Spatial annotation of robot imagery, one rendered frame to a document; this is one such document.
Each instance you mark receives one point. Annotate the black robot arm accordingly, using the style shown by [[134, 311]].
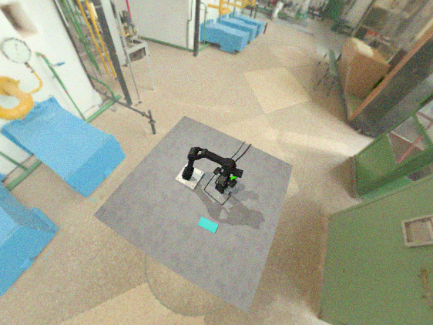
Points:
[[228, 165]]

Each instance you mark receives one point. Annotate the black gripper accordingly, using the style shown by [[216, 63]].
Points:
[[232, 182]]

